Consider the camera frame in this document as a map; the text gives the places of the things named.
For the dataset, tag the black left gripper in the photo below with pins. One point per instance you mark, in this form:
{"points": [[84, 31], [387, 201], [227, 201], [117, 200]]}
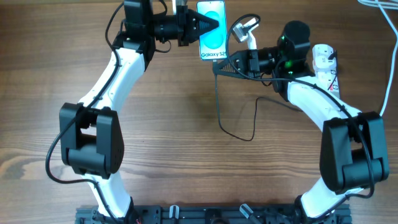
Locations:
{"points": [[190, 19]]}

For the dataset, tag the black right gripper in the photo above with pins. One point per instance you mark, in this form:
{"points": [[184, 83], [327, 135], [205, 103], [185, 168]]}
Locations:
{"points": [[247, 63]]}

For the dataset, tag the Galaxy smartphone with cyan screen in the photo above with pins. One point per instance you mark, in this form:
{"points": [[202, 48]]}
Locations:
{"points": [[213, 43]]}

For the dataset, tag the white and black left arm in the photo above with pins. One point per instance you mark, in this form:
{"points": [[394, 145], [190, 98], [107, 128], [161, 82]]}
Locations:
{"points": [[90, 133]]}

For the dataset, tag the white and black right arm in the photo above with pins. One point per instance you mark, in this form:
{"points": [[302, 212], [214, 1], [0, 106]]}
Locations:
{"points": [[353, 156]]}

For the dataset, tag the white charger plug adapter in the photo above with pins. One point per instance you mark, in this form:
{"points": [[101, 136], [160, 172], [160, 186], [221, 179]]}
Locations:
{"points": [[324, 62]]}

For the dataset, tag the white power strip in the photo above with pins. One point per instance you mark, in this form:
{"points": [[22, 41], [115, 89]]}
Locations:
{"points": [[328, 78]]}

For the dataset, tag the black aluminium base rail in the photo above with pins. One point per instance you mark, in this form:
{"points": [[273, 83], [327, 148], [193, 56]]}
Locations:
{"points": [[278, 213]]}

